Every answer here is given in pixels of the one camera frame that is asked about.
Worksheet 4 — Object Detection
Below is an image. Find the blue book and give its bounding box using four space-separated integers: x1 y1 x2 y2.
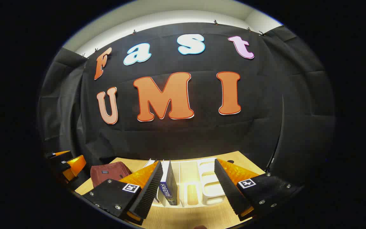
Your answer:
159 160 179 205

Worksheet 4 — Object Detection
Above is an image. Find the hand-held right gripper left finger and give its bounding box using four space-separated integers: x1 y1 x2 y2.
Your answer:
83 161 164 226

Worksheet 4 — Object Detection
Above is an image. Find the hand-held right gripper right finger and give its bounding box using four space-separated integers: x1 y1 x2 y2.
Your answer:
214 158 301 221

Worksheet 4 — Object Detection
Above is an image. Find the black hanging cable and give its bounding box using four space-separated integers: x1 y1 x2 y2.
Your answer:
266 94 285 174

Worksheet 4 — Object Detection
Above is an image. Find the maroon schoolbag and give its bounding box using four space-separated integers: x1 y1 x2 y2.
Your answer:
90 162 132 188

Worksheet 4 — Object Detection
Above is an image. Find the white portrait cover book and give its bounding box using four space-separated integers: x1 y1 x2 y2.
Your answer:
143 159 162 204

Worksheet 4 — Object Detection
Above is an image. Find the white plastic bookshelf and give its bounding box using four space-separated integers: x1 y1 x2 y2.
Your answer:
143 157 231 209

